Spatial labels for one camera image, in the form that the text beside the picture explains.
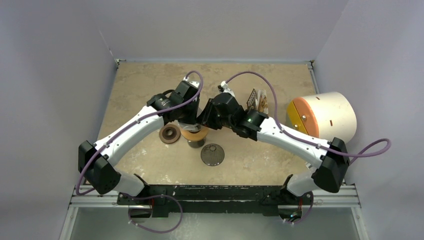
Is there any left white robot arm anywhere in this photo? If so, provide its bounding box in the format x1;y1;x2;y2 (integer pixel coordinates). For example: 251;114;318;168
77;77;203;205

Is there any white cylinder drum orange lid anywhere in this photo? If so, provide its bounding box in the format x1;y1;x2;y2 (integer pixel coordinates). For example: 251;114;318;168
286;92;357;143

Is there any wooden ring dripper stand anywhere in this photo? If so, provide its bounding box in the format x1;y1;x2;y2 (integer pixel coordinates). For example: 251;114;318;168
179;126;209;149

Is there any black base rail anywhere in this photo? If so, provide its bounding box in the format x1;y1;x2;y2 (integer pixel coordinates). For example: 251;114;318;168
118;184;313;219

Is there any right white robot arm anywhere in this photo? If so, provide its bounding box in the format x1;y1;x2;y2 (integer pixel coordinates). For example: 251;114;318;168
197;92;350;204

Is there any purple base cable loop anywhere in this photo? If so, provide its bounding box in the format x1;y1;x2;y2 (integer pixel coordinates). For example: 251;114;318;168
128;194;184;234

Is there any dark ribbed glass cone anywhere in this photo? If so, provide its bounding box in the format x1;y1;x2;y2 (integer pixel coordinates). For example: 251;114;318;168
200;143;225;167

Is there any orange filter paper box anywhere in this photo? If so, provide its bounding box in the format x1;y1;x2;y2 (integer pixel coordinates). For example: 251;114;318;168
246;89;269;115

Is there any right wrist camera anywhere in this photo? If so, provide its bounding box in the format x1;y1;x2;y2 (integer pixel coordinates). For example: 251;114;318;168
217;81;236;98

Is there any brown wooden round coaster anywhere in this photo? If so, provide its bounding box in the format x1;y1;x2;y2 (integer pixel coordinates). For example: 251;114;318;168
159;124;181;144

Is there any white paper coffee filter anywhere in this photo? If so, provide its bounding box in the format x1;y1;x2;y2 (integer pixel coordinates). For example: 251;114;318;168
178;122;202;133

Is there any aluminium frame rail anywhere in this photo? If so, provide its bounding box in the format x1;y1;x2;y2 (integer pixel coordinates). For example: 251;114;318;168
59;185;370;240

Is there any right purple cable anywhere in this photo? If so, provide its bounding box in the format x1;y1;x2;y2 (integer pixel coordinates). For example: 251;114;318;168
225;71;392;159

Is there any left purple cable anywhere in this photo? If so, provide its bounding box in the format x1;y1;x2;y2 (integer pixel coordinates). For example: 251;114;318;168
75;70;204;197

